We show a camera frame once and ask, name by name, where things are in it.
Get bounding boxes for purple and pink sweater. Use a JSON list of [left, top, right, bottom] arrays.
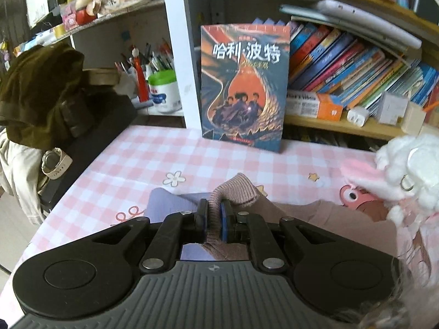
[[147, 173, 400, 262]]

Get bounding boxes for dark olive jacket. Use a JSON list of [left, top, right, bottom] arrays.
[[0, 44, 86, 148]]

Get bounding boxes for white charger cube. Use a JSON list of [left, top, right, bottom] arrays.
[[347, 107, 370, 127]]

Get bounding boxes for orange and white box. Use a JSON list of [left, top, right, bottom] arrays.
[[285, 91, 344, 121]]

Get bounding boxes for pink checked desk mat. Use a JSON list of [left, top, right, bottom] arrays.
[[0, 125, 439, 316]]

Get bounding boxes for small beige box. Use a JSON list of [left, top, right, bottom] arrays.
[[403, 102, 428, 134]]

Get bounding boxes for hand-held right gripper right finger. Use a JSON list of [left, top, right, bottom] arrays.
[[219, 199, 329, 271]]

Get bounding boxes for bunch of pens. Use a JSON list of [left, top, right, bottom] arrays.
[[115, 43, 174, 76]]

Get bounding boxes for white cloth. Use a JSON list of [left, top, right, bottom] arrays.
[[0, 134, 45, 225]]

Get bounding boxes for white jar green lid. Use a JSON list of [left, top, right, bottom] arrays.
[[148, 70, 182, 114]]

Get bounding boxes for dark fantasy novel book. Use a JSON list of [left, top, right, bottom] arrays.
[[200, 23, 291, 154]]

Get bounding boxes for white wooden bookshelf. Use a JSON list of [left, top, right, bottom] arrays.
[[69, 0, 439, 151]]

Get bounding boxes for white tablet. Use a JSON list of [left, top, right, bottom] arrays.
[[314, 0, 423, 50]]

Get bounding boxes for row of colourful books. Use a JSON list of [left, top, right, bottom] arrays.
[[286, 21, 439, 110]]

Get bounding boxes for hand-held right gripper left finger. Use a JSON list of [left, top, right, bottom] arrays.
[[114, 199, 210, 270]]

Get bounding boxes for white plush bunny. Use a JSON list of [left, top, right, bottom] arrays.
[[339, 133, 439, 275]]

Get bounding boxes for red tassel pendant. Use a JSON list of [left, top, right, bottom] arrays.
[[132, 49, 151, 103]]

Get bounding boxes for red round ornament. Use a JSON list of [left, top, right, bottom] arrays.
[[75, 7, 99, 25]]

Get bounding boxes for small white box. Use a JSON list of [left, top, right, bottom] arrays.
[[377, 91, 409, 124]]

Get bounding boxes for beige wristwatch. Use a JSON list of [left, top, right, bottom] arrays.
[[41, 147, 74, 181]]

